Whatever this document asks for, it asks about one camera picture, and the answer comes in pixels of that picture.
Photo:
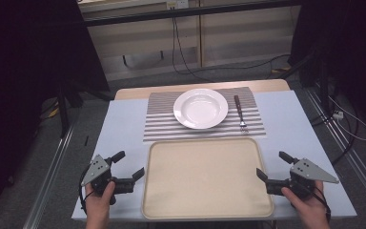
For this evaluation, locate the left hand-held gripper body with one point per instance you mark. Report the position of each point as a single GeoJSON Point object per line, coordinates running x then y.
{"type": "Point", "coordinates": [96, 168]}

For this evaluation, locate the white deep plate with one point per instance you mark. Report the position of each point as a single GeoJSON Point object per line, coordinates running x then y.
{"type": "Point", "coordinates": [200, 108]}

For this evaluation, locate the black metal stand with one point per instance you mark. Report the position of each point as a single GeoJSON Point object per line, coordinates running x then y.
{"type": "Point", "coordinates": [64, 111]}
{"type": "Point", "coordinates": [322, 82]}

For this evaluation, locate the white wall socket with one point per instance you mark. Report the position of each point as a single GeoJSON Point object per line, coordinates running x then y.
{"type": "Point", "coordinates": [177, 4]}

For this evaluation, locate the person's right hand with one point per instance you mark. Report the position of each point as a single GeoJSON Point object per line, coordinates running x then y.
{"type": "Point", "coordinates": [308, 206]}

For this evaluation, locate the beige plastic tray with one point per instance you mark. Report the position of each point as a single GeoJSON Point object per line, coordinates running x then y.
{"type": "Point", "coordinates": [206, 181]}

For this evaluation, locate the person's left hand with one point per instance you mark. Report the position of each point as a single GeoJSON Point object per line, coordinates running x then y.
{"type": "Point", "coordinates": [99, 203]}

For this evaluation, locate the pale blue table sheet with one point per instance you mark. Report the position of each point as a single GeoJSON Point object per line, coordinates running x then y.
{"type": "Point", "coordinates": [124, 127]}

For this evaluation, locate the grey striped placemat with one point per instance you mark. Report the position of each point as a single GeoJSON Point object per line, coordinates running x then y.
{"type": "Point", "coordinates": [160, 120]}

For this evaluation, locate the black curtain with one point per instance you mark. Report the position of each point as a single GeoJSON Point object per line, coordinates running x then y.
{"type": "Point", "coordinates": [346, 47]}
{"type": "Point", "coordinates": [19, 79]}

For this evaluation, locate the beige cabinet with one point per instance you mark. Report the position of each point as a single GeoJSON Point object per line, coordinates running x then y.
{"type": "Point", "coordinates": [235, 41]}

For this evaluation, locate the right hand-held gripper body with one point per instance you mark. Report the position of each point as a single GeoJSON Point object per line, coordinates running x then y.
{"type": "Point", "coordinates": [311, 171]}

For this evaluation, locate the aluminium floor rail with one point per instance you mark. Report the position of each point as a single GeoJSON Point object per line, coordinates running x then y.
{"type": "Point", "coordinates": [49, 178]}
{"type": "Point", "coordinates": [355, 159]}

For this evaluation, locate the black horizontal bar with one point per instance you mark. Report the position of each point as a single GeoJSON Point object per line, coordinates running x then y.
{"type": "Point", "coordinates": [184, 12]}

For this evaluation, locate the small black stick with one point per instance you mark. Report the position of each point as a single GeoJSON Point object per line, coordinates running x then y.
{"type": "Point", "coordinates": [86, 141]}

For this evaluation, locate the white power strip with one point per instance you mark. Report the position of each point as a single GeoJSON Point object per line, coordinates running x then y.
{"type": "Point", "coordinates": [338, 114]}

